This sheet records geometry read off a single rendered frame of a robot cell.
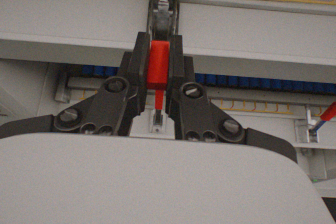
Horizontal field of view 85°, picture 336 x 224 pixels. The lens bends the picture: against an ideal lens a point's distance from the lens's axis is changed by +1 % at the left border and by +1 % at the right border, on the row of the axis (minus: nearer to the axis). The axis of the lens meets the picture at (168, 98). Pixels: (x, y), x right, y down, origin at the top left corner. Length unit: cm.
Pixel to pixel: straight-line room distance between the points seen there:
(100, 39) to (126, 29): 2
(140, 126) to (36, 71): 18
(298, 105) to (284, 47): 24
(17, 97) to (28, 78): 3
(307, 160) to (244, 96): 36
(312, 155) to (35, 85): 64
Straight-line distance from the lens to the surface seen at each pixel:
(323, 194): 120
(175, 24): 17
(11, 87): 30
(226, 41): 18
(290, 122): 41
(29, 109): 32
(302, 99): 41
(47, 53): 22
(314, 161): 65
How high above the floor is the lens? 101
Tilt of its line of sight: 56 degrees down
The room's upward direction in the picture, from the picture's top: 7 degrees clockwise
